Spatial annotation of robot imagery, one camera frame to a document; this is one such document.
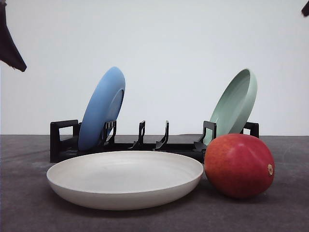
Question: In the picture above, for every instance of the black plastic dish rack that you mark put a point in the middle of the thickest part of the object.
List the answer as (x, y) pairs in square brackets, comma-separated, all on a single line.
[(64, 140)]

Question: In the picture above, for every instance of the light green plate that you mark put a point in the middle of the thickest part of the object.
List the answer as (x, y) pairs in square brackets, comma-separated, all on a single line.
[(234, 104)]

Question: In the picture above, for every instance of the white plate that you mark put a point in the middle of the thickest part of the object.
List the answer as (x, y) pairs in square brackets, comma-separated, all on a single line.
[(125, 180)]

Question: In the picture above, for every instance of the blue plate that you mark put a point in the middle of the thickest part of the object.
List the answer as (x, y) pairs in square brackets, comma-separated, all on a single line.
[(104, 106)]

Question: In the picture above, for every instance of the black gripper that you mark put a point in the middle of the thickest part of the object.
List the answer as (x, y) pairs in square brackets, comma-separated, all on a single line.
[(305, 10)]

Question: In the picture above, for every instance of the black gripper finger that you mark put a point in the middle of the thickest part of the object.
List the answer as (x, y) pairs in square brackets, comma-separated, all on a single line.
[(9, 51)]

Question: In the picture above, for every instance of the red pomegranate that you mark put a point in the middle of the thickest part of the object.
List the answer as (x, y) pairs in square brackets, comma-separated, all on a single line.
[(239, 165)]

